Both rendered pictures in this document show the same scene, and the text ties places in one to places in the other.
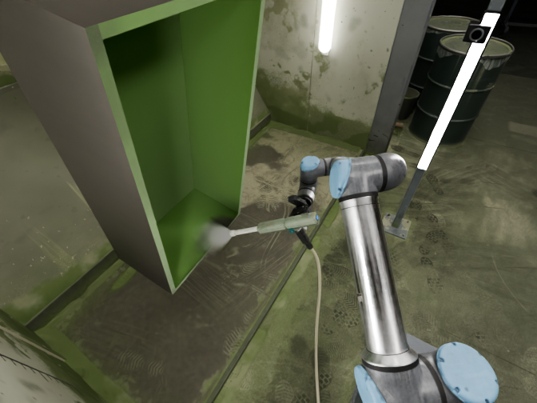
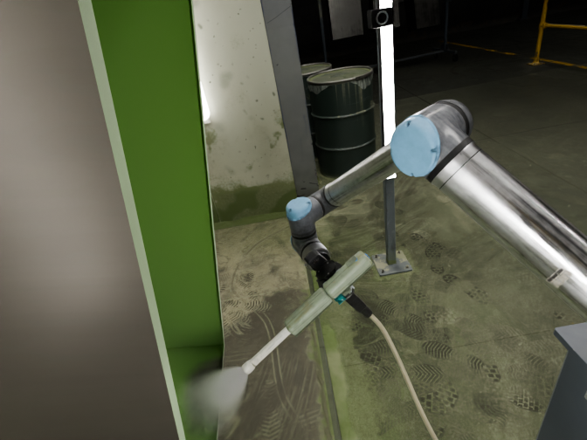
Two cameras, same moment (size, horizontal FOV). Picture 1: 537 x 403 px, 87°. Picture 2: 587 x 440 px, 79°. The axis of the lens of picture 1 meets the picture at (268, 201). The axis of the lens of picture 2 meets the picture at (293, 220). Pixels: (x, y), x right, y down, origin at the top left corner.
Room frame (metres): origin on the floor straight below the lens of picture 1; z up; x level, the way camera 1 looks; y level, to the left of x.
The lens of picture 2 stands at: (0.21, 0.37, 1.47)
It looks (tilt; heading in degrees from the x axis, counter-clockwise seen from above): 31 degrees down; 328
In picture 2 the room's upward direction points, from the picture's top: 11 degrees counter-clockwise
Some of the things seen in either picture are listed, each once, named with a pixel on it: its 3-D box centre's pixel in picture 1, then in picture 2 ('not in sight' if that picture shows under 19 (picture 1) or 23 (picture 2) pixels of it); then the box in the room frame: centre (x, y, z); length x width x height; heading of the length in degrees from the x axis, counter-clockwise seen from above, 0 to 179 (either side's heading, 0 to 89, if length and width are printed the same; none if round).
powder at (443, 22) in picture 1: (452, 24); (304, 71); (3.27, -1.98, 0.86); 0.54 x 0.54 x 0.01
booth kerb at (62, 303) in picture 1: (189, 189); not in sight; (1.78, 0.67, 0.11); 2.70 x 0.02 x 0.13; 147
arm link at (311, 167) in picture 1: (311, 169); (302, 216); (1.11, -0.23, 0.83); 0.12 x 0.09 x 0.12; 97
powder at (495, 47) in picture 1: (475, 45); (339, 76); (2.63, -1.87, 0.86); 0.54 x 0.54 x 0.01
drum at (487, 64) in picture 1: (453, 93); (343, 123); (2.63, -1.86, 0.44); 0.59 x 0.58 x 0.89; 161
